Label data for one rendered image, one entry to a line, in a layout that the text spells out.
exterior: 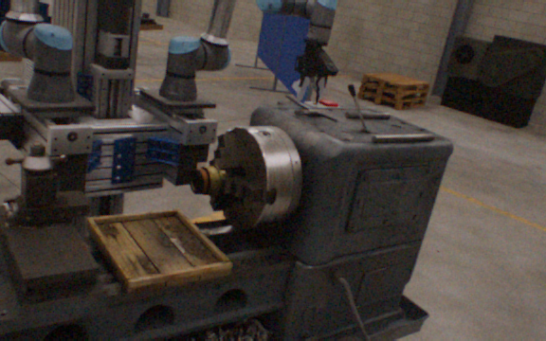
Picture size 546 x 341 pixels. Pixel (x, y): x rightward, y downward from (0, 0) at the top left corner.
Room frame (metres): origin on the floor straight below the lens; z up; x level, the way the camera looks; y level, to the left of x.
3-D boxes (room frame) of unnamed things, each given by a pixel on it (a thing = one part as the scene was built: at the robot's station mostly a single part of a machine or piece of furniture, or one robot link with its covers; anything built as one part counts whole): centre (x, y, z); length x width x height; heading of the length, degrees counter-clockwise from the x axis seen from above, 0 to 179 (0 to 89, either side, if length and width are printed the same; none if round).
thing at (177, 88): (2.03, 0.43, 1.21); 0.15 x 0.15 x 0.10
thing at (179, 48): (2.04, 0.42, 1.33); 0.13 x 0.12 x 0.14; 139
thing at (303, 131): (1.77, -0.24, 1.06); 0.59 x 0.48 x 0.39; 128
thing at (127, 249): (1.33, 0.29, 0.89); 0.36 x 0.30 x 0.04; 38
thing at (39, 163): (1.20, 0.59, 1.13); 0.08 x 0.08 x 0.03
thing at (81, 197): (1.21, 0.56, 0.99); 0.20 x 0.10 x 0.05; 128
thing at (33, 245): (1.15, 0.55, 0.95); 0.43 x 0.17 x 0.05; 38
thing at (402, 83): (9.58, -1.89, 0.22); 1.25 x 0.86 x 0.44; 146
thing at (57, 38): (1.69, 0.79, 1.33); 0.13 x 0.12 x 0.14; 66
